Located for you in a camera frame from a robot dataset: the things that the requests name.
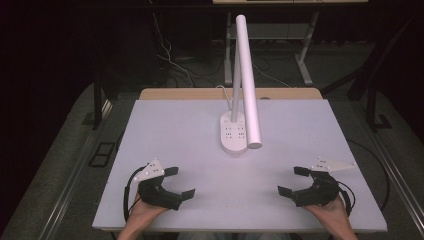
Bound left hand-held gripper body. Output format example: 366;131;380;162
133;158;184;212

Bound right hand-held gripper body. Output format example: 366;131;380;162
290;156;358;208

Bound person's right hand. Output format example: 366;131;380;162
303;195;349;226

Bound person's left hand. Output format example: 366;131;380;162
128;195;168;224

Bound wooden table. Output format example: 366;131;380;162
138;87;324;101

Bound black metal stand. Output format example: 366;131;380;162
81;64;114;131
320;14;424;132

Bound white desk lamp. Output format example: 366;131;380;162
219;14;263;155

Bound white-legged desk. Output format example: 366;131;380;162
212;0;370;87

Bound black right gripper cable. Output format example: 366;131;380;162
336;180;356;218

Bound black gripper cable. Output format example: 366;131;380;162
336;180;356;218
122;165;148;223

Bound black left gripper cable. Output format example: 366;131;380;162
122;165;148;223

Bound long black cable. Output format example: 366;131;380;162
346;139;391;213

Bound black floor frame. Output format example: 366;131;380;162
87;141;116;169

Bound metal floor rail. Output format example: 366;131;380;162
39;99;114;240
361;128;424;229

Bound white lamp cable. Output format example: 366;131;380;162
215;84;233;105

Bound white floor cables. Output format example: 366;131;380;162
146;0;196;88

